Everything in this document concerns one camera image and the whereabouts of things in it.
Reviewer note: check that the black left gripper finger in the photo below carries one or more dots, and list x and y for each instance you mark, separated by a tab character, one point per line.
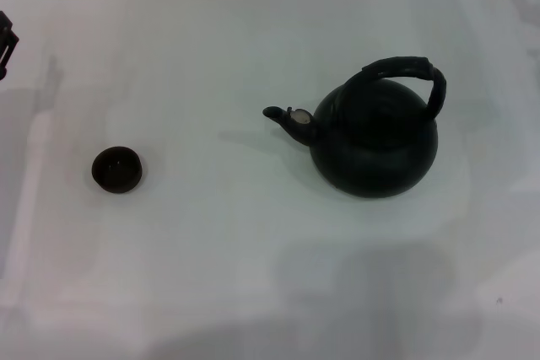
9	46

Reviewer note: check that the small dark teacup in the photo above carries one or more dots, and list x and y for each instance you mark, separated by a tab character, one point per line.
117	169

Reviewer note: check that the black round teapot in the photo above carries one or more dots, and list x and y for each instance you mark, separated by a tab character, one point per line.
371	145

